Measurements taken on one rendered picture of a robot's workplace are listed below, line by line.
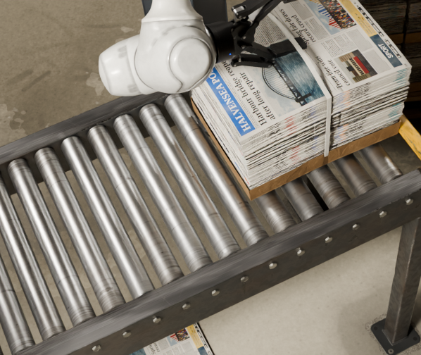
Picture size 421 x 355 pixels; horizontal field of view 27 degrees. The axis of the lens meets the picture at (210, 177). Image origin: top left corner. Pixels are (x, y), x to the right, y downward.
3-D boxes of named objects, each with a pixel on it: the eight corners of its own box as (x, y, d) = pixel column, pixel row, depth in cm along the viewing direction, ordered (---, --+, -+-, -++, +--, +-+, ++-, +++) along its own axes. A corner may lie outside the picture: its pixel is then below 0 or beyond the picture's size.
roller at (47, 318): (2, 175, 202) (-4, 163, 198) (72, 344, 177) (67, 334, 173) (-18, 184, 201) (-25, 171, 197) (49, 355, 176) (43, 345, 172)
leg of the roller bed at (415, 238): (398, 321, 254) (425, 190, 199) (409, 337, 251) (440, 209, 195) (381, 329, 253) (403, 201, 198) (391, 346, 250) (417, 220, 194)
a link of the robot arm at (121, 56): (179, 81, 169) (202, 82, 157) (103, 104, 165) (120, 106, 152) (164, 26, 167) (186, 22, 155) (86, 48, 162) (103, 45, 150)
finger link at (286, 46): (277, 54, 174) (276, 57, 174) (308, 46, 176) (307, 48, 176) (269, 44, 175) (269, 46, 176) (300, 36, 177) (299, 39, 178)
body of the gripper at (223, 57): (200, 15, 164) (246, 2, 166) (198, 48, 170) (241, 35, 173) (218, 41, 160) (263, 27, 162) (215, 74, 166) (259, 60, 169)
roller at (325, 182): (247, 55, 209) (231, 69, 210) (349, 201, 183) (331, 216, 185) (258, 63, 213) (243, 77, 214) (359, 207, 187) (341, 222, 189)
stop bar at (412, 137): (335, 32, 212) (335, 25, 210) (437, 160, 188) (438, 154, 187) (323, 36, 211) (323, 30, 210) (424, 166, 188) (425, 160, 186)
